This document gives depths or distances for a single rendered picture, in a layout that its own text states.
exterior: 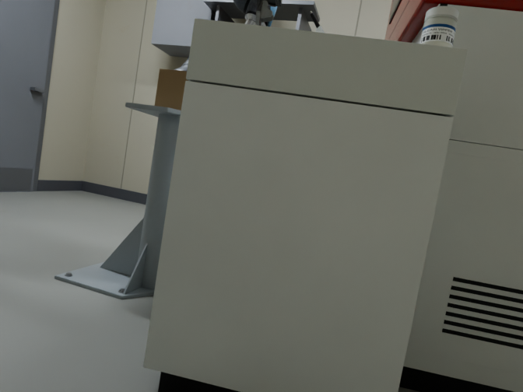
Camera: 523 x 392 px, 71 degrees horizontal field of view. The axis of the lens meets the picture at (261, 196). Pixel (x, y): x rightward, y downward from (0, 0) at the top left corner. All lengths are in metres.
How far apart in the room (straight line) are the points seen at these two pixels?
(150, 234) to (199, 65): 0.97
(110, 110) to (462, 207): 4.20
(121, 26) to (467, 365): 4.65
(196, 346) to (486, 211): 0.94
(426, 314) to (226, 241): 0.72
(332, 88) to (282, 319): 0.56
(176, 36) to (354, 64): 3.31
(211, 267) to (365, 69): 0.59
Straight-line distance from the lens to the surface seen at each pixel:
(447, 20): 1.00
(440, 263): 1.30
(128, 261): 1.93
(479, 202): 1.31
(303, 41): 0.92
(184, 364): 1.04
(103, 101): 4.93
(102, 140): 4.88
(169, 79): 1.75
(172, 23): 4.18
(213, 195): 0.90
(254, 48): 0.93
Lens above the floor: 0.64
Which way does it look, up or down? 4 degrees down
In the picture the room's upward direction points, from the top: 9 degrees clockwise
